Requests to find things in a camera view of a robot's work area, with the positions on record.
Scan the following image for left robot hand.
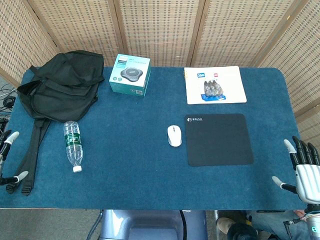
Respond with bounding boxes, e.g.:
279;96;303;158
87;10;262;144
0;129;29;186

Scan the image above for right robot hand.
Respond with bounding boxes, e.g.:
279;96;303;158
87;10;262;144
271;135;320;207

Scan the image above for white computer mouse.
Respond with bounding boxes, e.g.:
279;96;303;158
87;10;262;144
166;124;183;148

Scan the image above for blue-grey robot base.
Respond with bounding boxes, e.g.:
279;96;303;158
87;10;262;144
99;209;209;240

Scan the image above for black mouse pad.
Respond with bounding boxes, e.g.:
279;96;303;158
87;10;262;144
184;113;255;167

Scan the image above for clear plastic water bottle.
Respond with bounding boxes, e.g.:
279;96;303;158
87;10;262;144
63;120;84;173

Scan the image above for person in jeans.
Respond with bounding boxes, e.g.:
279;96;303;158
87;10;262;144
216;209;313;240

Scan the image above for black fabric backpack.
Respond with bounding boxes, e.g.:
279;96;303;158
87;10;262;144
5;50;105;197

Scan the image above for white spiral-bound booklet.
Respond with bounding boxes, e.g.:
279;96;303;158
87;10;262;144
183;65;248;105

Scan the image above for blue felt table mat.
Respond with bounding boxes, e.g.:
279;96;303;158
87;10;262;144
0;65;308;211

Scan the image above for teal speakerphone box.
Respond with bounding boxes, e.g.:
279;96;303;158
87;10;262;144
108;53;152;98

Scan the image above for woven folding screen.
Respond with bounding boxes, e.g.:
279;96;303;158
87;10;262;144
0;0;320;151

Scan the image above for black cables on floor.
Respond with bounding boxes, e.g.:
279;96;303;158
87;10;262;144
0;83;18;136

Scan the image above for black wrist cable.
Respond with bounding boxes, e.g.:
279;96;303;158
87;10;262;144
282;216;311;240

